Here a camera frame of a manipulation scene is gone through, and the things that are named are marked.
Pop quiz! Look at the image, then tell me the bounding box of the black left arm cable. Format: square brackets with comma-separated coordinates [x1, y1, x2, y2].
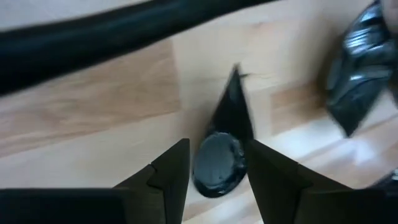
[0, 0, 280, 96]

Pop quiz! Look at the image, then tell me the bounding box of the black teardrop mini plate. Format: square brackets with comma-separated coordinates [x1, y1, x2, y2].
[191, 63, 256, 199]

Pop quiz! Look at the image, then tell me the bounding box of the black leaf-shaped mini plate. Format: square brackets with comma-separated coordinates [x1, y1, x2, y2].
[323, 0, 398, 138]

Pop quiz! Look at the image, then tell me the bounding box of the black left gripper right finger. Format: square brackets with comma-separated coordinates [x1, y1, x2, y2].
[247, 139, 352, 224]

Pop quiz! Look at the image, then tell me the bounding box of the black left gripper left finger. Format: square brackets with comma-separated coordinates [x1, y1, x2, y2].
[113, 138, 191, 224]

